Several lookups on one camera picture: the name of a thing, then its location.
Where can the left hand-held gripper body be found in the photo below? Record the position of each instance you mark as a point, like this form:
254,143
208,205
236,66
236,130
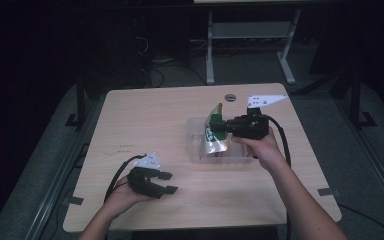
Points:
143,181

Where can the grey round table grommet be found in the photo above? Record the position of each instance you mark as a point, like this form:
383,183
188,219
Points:
230,98

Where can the clear plastic container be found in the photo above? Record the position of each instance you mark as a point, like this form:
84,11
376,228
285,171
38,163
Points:
240,150

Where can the white metal table frame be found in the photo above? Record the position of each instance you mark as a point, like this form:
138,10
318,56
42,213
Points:
250,30

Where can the green and white snack packet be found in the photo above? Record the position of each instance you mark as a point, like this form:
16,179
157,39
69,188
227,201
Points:
213,143

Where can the grey tape strip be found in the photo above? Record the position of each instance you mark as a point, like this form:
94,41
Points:
73,200
328,192

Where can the person's right hand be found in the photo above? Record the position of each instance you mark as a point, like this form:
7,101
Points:
266,150

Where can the black metal stand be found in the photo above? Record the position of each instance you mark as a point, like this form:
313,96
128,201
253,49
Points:
356,100
80,106

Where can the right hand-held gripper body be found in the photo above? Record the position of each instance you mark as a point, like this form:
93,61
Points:
250,126

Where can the person's left hand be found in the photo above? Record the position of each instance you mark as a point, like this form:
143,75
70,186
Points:
123,196

